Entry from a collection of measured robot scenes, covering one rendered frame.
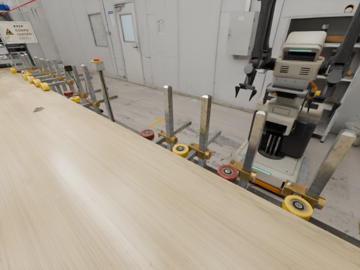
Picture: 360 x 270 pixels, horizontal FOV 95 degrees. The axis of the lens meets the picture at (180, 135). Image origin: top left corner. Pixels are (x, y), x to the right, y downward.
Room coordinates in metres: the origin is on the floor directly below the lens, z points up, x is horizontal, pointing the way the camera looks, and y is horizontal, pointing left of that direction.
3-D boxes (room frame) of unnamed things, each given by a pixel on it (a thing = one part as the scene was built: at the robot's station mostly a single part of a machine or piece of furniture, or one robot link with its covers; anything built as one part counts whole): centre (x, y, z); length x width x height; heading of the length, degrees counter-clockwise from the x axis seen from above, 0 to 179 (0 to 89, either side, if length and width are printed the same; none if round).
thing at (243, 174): (0.60, -0.30, 0.81); 0.14 x 0.06 x 0.05; 50
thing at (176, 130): (0.97, 0.06, 0.80); 0.43 x 0.03 x 0.04; 140
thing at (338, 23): (2.41, -1.88, 0.78); 0.90 x 0.45 x 1.55; 50
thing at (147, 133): (0.82, 0.19, 0.85); 0.08 x 0.08 x 0.11
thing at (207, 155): (0.76, -0.11, 0.81); 0.14 x 0.06 x 0.05; 50
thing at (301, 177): (0.49, -0.51, 0.82); 0.43 x 0.03 x 0.04; 140
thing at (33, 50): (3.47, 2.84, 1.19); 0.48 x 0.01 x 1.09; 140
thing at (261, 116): (0.58, -0.32, 0.89); 0.04 x 0.04 x 0.48; 50
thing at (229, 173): (0.50, -0.19, 0.85); 0.08 x 0.08 x 0.11
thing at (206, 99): (0.74, -0.13, 0.91); 0.04 x 0.04 x 0.48; 50
